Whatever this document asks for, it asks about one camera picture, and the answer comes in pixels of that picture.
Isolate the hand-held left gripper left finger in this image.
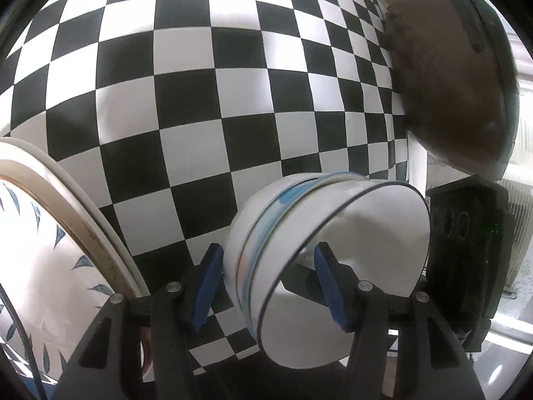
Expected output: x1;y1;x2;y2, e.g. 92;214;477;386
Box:
58;242;226;400

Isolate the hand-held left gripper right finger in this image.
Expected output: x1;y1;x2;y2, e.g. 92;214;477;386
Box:
313;242;486;400

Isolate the blue leaf pattern plate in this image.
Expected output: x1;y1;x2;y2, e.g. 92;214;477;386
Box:
0;162;138;388

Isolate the white ribbed appliance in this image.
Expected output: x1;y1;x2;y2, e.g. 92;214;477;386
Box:
497;162;532;296

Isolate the black white checkered tablecloth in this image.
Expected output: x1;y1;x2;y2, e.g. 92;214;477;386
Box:
0;0;411;376

